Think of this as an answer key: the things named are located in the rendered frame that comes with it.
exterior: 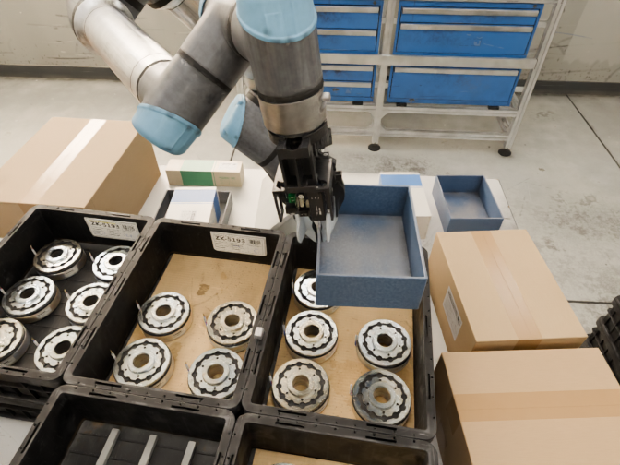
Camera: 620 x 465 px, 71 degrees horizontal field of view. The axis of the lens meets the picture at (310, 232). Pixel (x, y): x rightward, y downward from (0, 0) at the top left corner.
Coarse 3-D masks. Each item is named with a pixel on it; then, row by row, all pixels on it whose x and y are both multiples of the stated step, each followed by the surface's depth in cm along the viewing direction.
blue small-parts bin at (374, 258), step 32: (352, 192) 74; (384, 192) 73; (320, 224) 66; (352, 224) 75; (384, 224) 75; (416, 224) 66; (320, 256) 70; (352, 256) 70; (384, 256) 70; (416, 256) 64; (320, 288) 61; (352, 288) 60; (384, 288) 60; (416, 288) 60
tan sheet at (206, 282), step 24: (168, 264) 102; (192, 264) 102; (216, 264) 102; (240, 264) 102; (264, 264) 102; (168, 288) 97; (192, 288) 97; (216, 288) 97; (240, 288) 97; (192, 312) 92; (144, 336) 88; (192, 336) 88; (192, 360) 84; (168, 384) 81
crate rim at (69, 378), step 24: (144, 240) 93; (120, 288) 84; (264, 288) 84; (264, 312) 80; (72, 360) 73; (72, 384) 70; (96, 384) 70; (120, 384) 70; (240, 384) 70; (240, 408) 69
